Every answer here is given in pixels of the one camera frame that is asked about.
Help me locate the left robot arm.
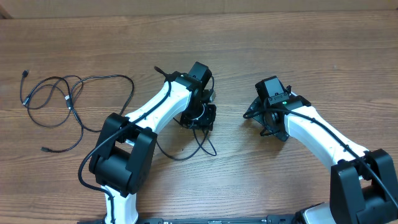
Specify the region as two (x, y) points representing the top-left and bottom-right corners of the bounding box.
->
(86, 62), (216, 223)

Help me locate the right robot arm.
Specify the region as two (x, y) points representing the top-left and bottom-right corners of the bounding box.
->
(243, 76), (397, 224)

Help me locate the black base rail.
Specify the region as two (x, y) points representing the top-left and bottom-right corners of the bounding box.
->
(137, 214), (301, 224)

